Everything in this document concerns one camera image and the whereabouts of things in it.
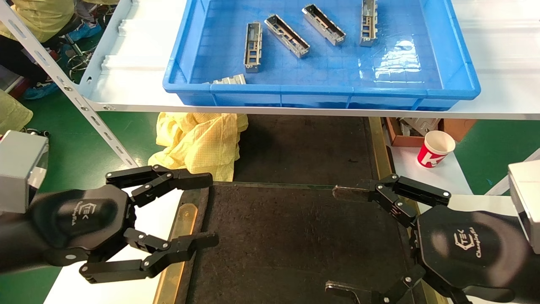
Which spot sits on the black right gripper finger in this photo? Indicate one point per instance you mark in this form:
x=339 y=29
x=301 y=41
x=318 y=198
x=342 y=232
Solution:
x=413 y=192
x=392 y=293

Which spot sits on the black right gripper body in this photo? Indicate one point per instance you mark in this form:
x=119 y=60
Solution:
x=472 y=253

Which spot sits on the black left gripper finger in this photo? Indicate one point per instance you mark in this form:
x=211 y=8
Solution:
x=177 y=180
x=177 y=249

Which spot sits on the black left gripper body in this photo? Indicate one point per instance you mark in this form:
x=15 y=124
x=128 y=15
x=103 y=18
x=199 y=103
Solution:
x=76 y=223

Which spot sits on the grey metal channel part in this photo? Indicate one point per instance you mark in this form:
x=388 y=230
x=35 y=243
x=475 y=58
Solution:
x=253 y=65
x=368 y=40
x=292 y=41
x=232 y=79
x=325 y=25

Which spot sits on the black container with brass rim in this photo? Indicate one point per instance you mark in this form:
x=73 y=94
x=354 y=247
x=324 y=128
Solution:
x=274 y=253

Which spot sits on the white small board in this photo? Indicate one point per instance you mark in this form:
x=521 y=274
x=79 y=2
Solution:
x=405 y=177

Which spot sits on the red white paper cup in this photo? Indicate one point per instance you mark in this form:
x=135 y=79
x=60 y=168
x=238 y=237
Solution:
x=434 y=156

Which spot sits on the yellow checked cloth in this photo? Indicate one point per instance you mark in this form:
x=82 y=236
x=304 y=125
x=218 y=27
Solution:
x=198 y=143

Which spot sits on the grey metal brackets pile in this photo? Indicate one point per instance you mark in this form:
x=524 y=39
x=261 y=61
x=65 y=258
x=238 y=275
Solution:
x=417 y=124

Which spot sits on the brown cardboard box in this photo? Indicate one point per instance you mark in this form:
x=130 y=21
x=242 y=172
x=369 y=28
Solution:
x=457 y=126

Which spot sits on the white shelf board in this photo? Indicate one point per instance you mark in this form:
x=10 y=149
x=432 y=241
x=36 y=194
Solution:
x=139 y=84

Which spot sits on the black mat with brass strip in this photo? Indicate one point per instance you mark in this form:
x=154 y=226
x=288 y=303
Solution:
x=303 y=147

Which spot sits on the yellow garment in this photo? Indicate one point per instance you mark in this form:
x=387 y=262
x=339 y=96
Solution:
x=12 y=114

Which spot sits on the blue plastic tray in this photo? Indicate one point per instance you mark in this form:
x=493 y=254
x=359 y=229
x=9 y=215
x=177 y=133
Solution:
x=219 y=42

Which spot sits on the black chrome stool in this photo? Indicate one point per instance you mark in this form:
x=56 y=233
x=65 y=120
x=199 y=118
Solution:
x=74 y=55

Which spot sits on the seated person yellow coat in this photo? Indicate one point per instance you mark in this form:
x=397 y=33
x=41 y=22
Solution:
x=38 y=17

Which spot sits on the white perforated shelf post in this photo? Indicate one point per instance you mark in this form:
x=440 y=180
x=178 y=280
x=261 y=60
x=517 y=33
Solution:
x=500 y=186

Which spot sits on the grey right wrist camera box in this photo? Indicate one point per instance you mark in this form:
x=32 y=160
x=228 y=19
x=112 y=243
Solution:
x=527 y=202

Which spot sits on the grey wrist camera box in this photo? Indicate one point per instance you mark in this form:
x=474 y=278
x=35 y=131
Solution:
x=527 y=202
x=21 y=169

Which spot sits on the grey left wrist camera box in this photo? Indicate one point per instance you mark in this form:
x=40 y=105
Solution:
x=21 y=169

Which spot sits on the grey perforated shelf post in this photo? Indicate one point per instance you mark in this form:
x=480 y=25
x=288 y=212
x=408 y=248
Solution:
x=84 y=107

